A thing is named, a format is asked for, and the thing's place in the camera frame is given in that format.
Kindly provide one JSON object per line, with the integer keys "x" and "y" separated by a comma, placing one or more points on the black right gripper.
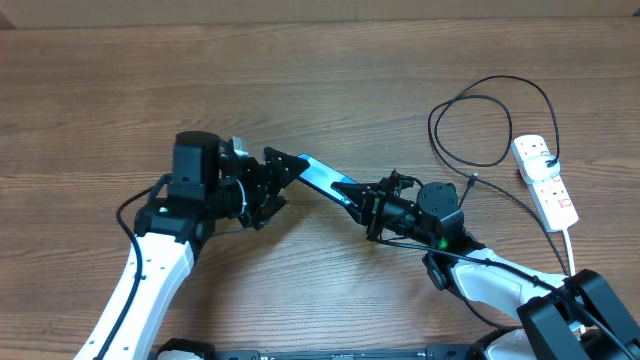
{"x": 367, "y": 202}

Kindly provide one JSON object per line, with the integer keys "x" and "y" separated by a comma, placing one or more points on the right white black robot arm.
{"x": 561, "y": 317}

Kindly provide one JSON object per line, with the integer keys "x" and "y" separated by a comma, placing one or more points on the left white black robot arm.
{"x": 210, "y": 180}

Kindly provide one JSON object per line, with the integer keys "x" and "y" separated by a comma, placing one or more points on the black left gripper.
{"x": 263, "y": 193}

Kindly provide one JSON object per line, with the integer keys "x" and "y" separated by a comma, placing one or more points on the Samsung Galaxy smartphone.
{"x": 320, "y": 177}

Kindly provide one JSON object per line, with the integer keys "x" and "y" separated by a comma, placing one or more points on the white USB charger adapter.
{"x": 538, "y": 168}

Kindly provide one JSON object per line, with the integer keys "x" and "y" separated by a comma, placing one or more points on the white power strip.
{"x": 550, "y": 197}

